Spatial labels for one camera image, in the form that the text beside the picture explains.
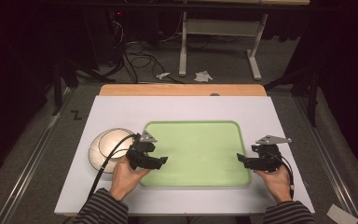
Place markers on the white table board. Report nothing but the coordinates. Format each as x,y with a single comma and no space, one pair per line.
186,109

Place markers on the metal floor rail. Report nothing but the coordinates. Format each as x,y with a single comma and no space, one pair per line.
24,174
329,155

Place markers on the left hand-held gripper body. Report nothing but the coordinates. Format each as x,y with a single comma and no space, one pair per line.
138,152

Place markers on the person's lap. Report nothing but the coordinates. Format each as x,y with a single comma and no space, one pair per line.
186,220

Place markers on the white metal desk frame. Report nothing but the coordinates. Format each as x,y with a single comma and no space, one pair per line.
183,46

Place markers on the person's right hand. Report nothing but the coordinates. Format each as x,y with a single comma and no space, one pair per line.
276,183

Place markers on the flat white paper sheet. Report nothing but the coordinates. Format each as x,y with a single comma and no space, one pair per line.
341,215

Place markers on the person's left hand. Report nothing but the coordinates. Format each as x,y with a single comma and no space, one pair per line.
126,179

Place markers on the light green plastic tray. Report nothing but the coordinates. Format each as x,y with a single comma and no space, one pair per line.
199,152

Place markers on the small crumpled white paper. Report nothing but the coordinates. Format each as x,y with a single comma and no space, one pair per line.
162,75

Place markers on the black metal stand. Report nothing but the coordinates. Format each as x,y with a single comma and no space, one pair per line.
59,84
313,93

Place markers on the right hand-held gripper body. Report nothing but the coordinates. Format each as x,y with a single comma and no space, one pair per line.
268,155

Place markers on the white bowl with dark rim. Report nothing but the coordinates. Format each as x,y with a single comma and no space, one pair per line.
107,146

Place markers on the large crumpled white paper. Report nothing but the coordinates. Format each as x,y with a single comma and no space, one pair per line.
203,76

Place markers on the wooden table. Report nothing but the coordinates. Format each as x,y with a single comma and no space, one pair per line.
180,90

